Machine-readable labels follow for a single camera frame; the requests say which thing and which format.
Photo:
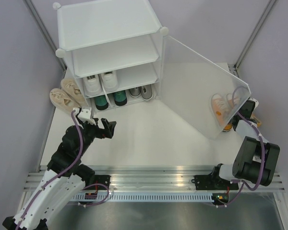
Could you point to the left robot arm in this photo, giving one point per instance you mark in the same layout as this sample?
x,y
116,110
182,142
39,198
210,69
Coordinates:
x,y
65,177

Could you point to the aluminium frame rail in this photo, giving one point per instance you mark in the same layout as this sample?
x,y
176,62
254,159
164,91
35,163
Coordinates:
x,y
152,181

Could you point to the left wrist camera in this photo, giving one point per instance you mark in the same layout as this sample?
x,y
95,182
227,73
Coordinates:
x,y
84,115

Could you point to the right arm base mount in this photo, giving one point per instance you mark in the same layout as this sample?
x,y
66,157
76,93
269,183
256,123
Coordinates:
x,y
210,182

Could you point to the white plastic shoe cabinet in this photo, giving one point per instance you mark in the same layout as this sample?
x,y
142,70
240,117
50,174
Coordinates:
x,y
105,35

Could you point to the green loafer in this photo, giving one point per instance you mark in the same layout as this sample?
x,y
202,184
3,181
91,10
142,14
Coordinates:
x,y
101,102
120,98

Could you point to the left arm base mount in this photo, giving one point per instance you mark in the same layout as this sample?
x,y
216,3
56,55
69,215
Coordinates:
x,y
99,183

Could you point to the orange canvas sneaker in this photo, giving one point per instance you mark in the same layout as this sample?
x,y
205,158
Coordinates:
x,y
235,101
221,111

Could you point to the beige sneaker left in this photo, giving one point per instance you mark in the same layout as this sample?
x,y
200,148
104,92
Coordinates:
x,y
61,100

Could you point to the translucent cabinet door panel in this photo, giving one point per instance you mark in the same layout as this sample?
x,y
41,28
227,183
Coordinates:
x,y
188,82

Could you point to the white sneaker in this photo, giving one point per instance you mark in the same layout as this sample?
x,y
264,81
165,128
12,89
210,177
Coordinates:
x,y
109,84
92,85

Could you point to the beige sneaker right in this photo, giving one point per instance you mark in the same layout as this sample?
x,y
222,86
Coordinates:
x,y
71,88

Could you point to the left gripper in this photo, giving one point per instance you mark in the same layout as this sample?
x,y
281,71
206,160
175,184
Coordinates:
x,y
102,132

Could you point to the grey canvas sneaker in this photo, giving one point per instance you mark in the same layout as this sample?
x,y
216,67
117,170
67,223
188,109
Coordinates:
x,y
147,92
135,92

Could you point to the beige sneaker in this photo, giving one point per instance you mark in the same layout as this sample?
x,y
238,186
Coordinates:
x,y
61,100
71,88

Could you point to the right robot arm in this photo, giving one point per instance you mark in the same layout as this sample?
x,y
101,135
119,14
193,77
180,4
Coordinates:
x,y
257,157

